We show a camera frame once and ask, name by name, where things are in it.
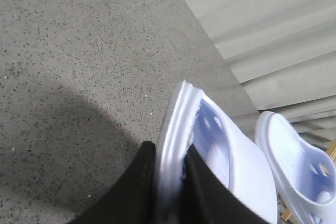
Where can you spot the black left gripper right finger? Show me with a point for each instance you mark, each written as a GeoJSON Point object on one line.
{"type": "Point", "coordinates": [205, 199]}

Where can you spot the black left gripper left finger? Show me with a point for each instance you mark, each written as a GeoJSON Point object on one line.
{"type": "Point", "coordinates": [129, 200]}

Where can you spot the light blue slipper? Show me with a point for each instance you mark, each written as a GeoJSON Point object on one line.
{"type": "Point", "coordinates": [304, 175]}
{"type": "Point", "coordinates": [192, 118]}

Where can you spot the pale green curtain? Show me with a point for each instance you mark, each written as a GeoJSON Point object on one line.
{"type": "Point", "coordinates": [283, 53]}

